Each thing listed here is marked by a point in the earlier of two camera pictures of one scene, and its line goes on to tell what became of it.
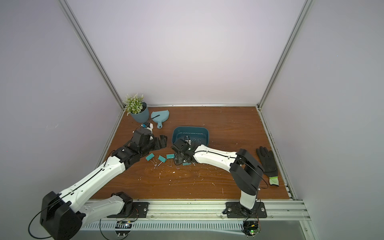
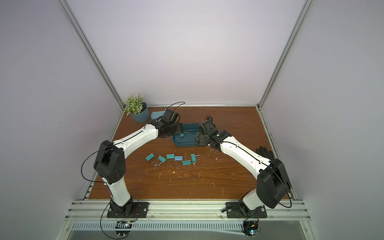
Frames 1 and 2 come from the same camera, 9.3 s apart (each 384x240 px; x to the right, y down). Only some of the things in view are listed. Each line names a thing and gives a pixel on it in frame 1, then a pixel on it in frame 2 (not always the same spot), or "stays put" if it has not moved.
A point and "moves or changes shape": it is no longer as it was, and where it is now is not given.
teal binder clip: x=150 y=157 stays put
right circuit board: x=250 y=228 stays put
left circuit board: x=123 y=228 stays put
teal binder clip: x=170 y=157 stays put
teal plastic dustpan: x=164 y=116 stays put
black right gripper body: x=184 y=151 → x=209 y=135
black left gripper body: x=149 y=147 → x=175 y=129
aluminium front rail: x=283 y=210 stays put
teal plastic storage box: x=193 y=134 moves or changes shape
